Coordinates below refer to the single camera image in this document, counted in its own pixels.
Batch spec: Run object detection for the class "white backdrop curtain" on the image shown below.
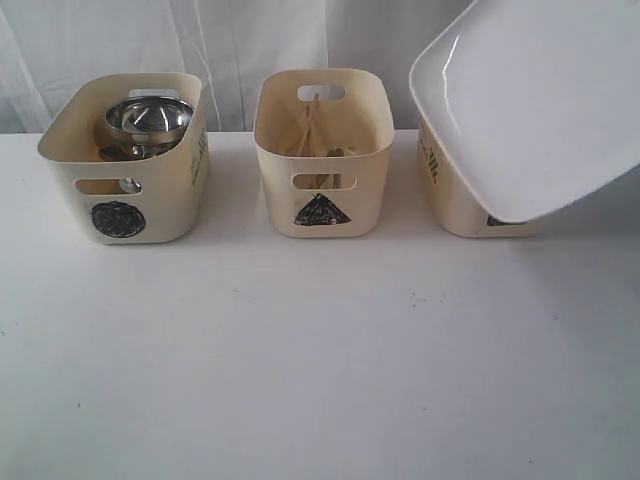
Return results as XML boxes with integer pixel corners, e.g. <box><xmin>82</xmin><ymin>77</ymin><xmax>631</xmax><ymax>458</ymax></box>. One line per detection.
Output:
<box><xmin>1</xmin><ymin>1</ymin><xmax>466</xmax><ymax>134</ymax></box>

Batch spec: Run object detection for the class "cream bin with square mark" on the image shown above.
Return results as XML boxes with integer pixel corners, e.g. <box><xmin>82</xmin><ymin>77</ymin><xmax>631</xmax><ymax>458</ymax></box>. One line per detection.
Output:
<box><xmin>417</xmin><ymin>118</ymin><xmax>540</xmax><ymax>238</ymax></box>

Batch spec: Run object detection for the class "stainless steel bowl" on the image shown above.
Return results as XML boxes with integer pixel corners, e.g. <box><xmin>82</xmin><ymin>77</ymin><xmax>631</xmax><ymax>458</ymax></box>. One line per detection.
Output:
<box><xmin>104</xmin><ymin>95</ymin><xmax>194</xmax><ymax>145</ymax></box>

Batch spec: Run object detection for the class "cream bin with circle mark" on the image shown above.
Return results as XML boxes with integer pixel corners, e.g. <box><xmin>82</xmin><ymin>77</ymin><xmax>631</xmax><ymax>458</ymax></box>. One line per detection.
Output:
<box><xmin>38</xmin><ymin>72</ymin><xmax>209</xmax><ymax>244</ymax></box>

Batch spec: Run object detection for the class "cream bin with triangle mark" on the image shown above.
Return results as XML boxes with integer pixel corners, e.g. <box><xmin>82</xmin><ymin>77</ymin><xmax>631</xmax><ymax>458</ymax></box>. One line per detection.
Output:
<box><xmin>253</xmin><ymin>68</ymin><xmax>395</xmax><ymax>238</ymax></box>

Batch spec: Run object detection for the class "steel mug front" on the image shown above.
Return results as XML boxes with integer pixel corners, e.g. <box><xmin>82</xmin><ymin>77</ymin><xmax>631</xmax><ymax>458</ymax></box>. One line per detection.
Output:
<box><xmin>99</xmin><ymin>143</ymin><xmax>175</xmax><ymax>194</ymax></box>

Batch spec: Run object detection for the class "wooden chopstick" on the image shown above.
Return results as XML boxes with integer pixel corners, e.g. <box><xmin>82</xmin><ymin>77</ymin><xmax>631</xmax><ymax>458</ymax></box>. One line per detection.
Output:
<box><xmin>297</xmin><ymin>93</ymin><xmax>319</xmax><ymax>156</ymax></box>
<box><xmin>307</xmin><ymin>94</ymin><xmax>329</xmax><ymax>157</ymax></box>

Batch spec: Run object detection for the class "white square plate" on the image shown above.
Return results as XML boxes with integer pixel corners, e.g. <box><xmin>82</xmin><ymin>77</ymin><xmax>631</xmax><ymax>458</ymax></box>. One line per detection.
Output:
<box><xmin>409</xmin><ymin>0</ymin><xmax>639</xmax><ymax>223</ymax></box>

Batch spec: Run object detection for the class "steel table knife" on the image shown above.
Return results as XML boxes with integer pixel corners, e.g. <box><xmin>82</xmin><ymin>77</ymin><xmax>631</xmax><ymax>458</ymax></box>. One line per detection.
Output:
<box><xmin>293</xmin><ymin>173</ymin><xmax>342</xmax><ymax>190</ymax></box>

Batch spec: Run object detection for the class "steel spoon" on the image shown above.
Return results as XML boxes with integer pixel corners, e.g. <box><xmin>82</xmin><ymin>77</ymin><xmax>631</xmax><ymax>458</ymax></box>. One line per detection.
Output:
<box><xmin>326</xmin><ymin>147</ymin><xmax>355</xmax><ymax>157</ymax></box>

